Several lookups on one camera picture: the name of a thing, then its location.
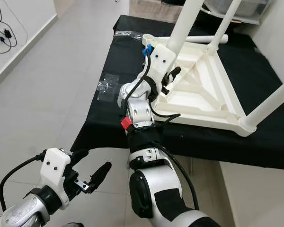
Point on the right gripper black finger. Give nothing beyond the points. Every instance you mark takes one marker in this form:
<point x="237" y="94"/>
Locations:
<point x="172" y="76"/>

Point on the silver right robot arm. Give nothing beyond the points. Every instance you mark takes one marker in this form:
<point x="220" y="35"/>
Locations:
<point x="165" y="189"/>

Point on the white plastic children table top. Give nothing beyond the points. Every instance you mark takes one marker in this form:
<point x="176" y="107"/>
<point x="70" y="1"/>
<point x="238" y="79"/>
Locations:
<point x="203" y="90"/>

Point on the black tablecloth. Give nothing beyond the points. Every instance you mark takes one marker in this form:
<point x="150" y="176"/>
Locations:
<point x="104" y="123"/>

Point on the grey robot left foot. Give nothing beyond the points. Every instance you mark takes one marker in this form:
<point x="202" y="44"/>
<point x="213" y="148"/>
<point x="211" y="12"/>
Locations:
<point x="73" y="225"/>

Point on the crumpled clear plastic sheet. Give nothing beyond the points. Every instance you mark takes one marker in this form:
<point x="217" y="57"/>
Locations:
<point x="108" y="86"/>

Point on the checked cloth covered bench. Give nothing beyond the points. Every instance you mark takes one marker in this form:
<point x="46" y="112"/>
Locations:
<point x="154" y="7"/>

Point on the clear plastic storage box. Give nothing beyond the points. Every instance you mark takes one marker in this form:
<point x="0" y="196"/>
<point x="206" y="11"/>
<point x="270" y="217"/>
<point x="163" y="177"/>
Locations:
<point x="251" y="7"/>

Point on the black power adapter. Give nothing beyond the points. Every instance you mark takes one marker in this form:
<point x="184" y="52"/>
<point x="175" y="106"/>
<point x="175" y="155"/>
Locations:
<point x="7" y="33"/>

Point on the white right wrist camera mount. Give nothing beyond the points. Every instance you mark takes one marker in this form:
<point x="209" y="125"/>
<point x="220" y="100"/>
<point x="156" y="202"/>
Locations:
<point x="161" y="61"/>

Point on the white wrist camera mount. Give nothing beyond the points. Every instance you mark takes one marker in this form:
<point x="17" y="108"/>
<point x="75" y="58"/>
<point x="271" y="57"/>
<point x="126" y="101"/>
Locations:
<point x="57" y="170"/>
<point x="161" y="61"/>

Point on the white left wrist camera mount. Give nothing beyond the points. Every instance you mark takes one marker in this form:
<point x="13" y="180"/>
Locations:
<point x="57" y="170"/>

